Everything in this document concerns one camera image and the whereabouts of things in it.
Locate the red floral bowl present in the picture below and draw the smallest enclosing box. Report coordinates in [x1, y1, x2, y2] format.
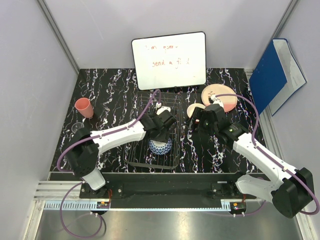
[186, 103, 206, 118]

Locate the blue white patterned bowl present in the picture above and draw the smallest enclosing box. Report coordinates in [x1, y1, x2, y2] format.
[149, 138, 172, 156]

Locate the cream pink plate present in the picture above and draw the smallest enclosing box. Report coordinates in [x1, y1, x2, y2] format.
[201, 83, 238, 113]

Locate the pink plastic cup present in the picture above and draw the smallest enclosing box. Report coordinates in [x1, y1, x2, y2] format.
[75, 97, 94, 118]

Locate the clear drinking glass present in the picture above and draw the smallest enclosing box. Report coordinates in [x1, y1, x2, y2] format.
[71, 122, 84, 134]

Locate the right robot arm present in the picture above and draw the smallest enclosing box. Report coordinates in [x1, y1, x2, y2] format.
[189, 104, 316, 219]

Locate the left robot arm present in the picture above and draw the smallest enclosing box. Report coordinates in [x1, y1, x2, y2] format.
[64, 109, 177, 198]

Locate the white whiteboard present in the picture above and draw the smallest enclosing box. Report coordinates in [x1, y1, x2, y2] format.
[131, 31, 207, 91]

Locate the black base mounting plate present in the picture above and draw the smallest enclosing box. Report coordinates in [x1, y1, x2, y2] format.
[48, 171, 271, 210]

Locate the blue folder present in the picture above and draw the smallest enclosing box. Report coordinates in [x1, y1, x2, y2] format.
[249, 38, 307, 115]

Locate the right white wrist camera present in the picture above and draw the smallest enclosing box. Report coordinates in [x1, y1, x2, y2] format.
[209, 95, 224, 108]

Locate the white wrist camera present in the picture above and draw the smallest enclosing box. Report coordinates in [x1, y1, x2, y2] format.
[156, 103, 171, 115]
[209, 95, 224, 108]

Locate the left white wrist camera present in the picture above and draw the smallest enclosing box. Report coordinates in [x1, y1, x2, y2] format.
[156, 103, 171, 115]

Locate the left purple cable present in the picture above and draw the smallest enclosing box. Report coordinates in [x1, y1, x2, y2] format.
[57, 89, 162, 238]

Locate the purple cable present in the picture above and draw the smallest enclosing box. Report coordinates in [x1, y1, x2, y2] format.
[57, 89, 162, 238]
[214, 92, 320, 216]

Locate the grey wire dish rack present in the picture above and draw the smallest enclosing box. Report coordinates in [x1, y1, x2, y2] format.
[124, 91, 183, 170]

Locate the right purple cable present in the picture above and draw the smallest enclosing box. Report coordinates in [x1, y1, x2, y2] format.
[214, 92, 320, 216]

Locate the white slotted cable duct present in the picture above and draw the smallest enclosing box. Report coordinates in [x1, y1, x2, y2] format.
[44, 200, 111, 211]

